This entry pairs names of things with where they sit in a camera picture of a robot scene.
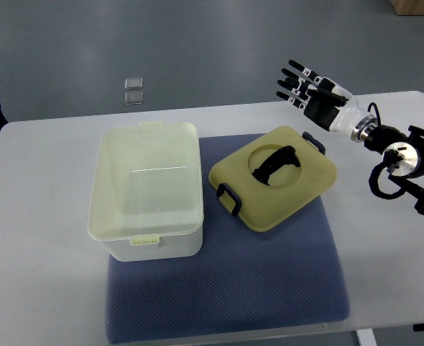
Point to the yellow storage box lid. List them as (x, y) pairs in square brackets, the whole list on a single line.
[(269, 179)]

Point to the white storage box base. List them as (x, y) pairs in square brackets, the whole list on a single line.
[(147, 195)]

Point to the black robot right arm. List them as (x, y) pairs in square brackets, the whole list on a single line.
[(401, 169)]

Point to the wooden box corner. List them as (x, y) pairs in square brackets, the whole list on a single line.
[(408, 7)]

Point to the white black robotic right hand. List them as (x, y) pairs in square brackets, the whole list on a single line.
[(323, 101)]

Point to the blue grey fabric cushion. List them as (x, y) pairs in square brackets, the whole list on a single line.
[(239, 280)]

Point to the upper clear floor plate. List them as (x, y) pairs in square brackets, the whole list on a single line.
[(132, 83)]

